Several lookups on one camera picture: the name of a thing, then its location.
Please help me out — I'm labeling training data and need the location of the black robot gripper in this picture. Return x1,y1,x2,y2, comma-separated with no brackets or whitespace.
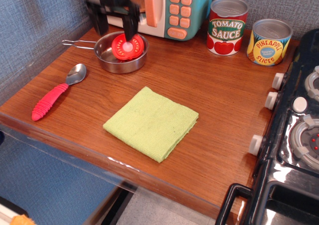
85,0,140,41

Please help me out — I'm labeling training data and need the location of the red handled metal spoon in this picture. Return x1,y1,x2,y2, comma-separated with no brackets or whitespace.
31,64,87,121

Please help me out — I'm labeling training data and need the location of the black toy stove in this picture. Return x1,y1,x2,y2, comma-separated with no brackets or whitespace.
216,29,319,225

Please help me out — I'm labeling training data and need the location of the orange plush object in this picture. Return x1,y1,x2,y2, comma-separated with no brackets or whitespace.
10,215,35,225

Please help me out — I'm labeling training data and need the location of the red toy tomato half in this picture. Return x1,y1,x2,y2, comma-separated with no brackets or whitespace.
111,33,145,60

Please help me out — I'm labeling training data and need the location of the green folded cloth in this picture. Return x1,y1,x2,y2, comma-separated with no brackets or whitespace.
103,87,199,163

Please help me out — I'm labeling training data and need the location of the tomato sauce can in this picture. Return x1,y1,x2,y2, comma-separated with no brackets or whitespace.
207,0,249,56

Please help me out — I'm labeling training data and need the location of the pineapple slices can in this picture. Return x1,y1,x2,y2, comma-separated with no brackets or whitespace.
247,18,293,66

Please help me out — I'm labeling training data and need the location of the small steel pot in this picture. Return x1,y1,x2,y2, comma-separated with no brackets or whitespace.
62,31,149,74

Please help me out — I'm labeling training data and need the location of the toy microwave teal and pink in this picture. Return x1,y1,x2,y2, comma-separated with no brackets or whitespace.
106,0,212,41

